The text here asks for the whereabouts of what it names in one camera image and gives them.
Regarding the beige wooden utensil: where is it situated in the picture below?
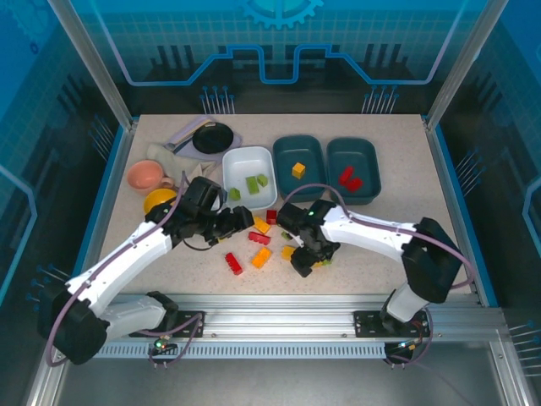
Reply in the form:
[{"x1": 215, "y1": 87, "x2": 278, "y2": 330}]
[{"x1": 175, "y1": 119, "x2": 215, "y2": 145}]

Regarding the beige cloth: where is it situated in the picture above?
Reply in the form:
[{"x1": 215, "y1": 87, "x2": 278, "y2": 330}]
[{"x1": 146, "y1": 143, "x2": 221, "y2": 183}]

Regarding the yellow bowl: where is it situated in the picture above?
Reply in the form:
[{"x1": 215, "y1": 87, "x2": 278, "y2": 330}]
[{"x1": 143, "y1": 188, "x2": 178, "y2": 216}]

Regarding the aluminium corner post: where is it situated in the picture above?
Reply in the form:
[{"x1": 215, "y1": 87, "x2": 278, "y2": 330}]
[
  {"x1": 424, "y1": 0, "x2": 511, "y2": 130},
  {"x1": 46, "y1": 0, "x2": 139, "y2": 130}
]

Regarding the black round pan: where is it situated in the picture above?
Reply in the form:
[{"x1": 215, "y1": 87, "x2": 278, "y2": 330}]
[{"x1": 192, "y1": 121, "x2": 235, "y2": 156}]

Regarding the aluminium mounting rail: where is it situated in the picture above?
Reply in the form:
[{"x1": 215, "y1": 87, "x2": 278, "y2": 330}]
[{"x1": 54, "y1": 294, "x2": 515, "y2": 343}]

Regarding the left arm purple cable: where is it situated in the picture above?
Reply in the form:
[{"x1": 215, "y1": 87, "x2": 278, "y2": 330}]
[{"x1": 45, "y1": 171, "x2": 208, "y2": 370}]

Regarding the slotted cable duct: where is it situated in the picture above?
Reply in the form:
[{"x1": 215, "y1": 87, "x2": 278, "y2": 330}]
[{"x1": 92, "y1": 342, "x2": 388, "y2": 360}]

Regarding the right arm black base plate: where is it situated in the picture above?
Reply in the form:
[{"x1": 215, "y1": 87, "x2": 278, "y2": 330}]
[{"x1": 352, "y1": 310, "x2": 431, "y2": 338}]

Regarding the purple tray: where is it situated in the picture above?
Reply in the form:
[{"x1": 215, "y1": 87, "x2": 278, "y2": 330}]
[{"x1": 167, "y1": 114, "x2": 245, "y2": 158}]

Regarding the grey spoon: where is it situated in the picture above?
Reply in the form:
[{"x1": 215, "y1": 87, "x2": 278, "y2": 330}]
[{"x1": 164, "y1": 137, "x2": 194, "y2": 152}]

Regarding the white rectangular container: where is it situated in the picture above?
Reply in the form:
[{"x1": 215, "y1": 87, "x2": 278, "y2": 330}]
[{"x1": 221, "y1": 145, "x2": 279, "y2": 211}]

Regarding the pink cup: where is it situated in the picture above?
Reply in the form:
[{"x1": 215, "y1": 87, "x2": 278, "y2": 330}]
[{"x1": 126, "y1": 159, "x2": 176, "y2": 196}]

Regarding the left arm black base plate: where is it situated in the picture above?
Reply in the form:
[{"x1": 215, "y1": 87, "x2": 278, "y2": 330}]
[{"x1": 128, "y1": 310, "x2": 207, "y2": 338}]

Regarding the teal rectangular container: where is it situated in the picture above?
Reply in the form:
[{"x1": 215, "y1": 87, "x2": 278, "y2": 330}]
[
  {"x1": 326, "y1": 137, "x2": 382, "y2": 207},
  {"x1": 272, "y1": 134, "x2": 327, "y2": 205}
]

